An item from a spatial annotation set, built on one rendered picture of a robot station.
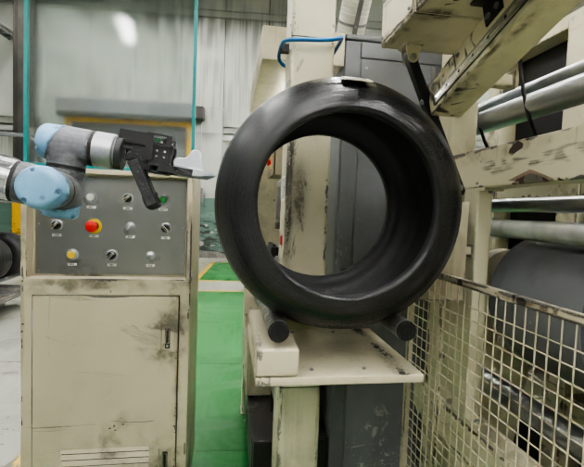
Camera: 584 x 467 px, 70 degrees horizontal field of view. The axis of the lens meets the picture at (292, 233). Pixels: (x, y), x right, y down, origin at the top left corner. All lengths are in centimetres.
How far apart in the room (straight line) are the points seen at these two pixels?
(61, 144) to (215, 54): 967
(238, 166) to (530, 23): 66
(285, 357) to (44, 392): 102
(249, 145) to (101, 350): 100
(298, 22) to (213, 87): 905
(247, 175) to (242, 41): 984
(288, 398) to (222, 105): 923
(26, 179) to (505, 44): 99
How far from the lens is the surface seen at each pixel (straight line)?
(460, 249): 133
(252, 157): 84
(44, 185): 83
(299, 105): 87
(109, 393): 166
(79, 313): 160
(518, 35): 109
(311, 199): 123
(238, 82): 1033
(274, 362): 90
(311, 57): 131
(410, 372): 101
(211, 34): 1074
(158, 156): 95
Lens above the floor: 115
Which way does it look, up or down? 3 degrees down
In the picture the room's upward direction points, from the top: 2 degrees clockwise
